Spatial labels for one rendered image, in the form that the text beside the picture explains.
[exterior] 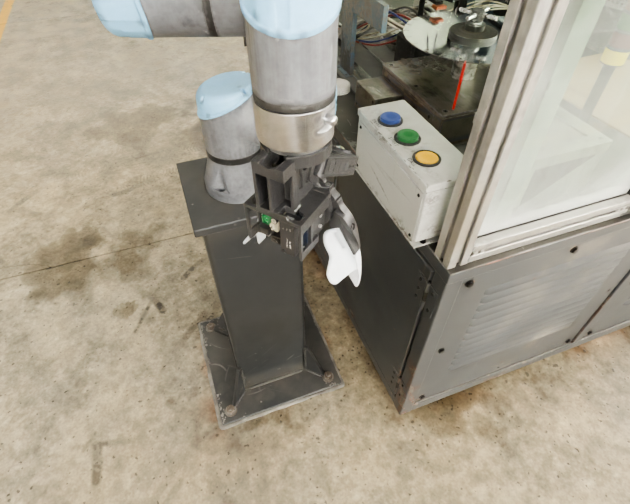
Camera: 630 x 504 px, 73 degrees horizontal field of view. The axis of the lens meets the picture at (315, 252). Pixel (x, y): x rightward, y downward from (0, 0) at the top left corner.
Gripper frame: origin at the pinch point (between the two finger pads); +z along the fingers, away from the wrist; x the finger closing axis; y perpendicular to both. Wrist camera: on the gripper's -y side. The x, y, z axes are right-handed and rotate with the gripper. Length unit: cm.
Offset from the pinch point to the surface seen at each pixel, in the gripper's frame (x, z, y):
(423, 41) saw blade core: -11, -4, -69
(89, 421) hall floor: -67, 91, 23
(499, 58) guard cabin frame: 12.7, -20.4, -25.3
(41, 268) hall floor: -137, 91, -10
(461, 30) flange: -4, -5, -77
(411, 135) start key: 0.2, 0.2, -36.6
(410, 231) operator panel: 6.4, 13.4, -26.3
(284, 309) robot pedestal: -22, 53, -22
